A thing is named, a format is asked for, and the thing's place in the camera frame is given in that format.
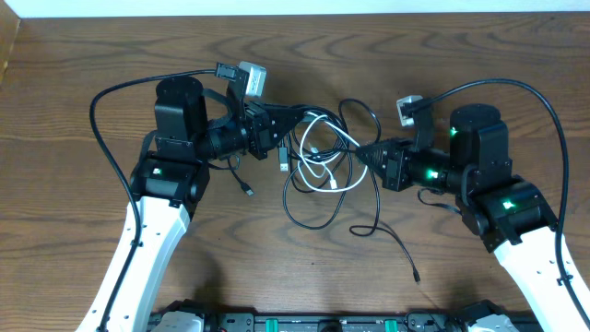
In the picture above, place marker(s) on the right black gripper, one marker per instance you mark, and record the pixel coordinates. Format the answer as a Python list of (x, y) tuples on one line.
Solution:
[(395, 174)]

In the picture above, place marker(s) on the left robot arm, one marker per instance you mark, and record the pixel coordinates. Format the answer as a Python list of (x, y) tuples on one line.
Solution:
[(195, 125)]

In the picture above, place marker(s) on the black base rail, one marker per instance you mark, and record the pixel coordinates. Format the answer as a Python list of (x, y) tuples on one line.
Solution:
[(480, 316)]

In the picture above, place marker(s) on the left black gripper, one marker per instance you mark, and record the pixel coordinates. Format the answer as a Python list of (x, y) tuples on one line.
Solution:
[(260, 130)]

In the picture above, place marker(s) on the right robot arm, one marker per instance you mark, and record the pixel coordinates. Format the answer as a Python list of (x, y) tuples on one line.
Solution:
[(509, 214)]

